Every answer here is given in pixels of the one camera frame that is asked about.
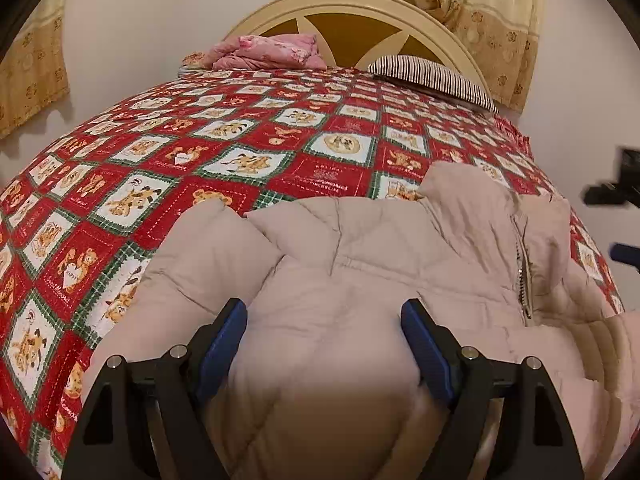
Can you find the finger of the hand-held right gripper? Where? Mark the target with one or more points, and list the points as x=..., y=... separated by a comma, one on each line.
x=625, y=194
x=627, y=257

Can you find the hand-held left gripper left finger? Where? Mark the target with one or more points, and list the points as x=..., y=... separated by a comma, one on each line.
x=222, y=350

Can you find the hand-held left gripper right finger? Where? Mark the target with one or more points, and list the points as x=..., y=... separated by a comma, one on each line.
x=425, y=350

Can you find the beige puffer jacket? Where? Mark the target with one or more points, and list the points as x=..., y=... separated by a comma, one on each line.
x=350, y=270

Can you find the red plaid cloth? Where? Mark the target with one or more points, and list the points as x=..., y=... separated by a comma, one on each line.
x=515, y=135

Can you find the striped pillow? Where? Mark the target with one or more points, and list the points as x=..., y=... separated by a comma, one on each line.
x=435, y=75

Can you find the red teddy bear printed bedspread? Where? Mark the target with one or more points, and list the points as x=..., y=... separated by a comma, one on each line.
x=250, y=125

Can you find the pink folded blanket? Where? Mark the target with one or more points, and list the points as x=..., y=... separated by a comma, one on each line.
x=270, y=50

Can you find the cream wooden headboard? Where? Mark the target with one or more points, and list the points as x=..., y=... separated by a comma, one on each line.
x=360, y=22

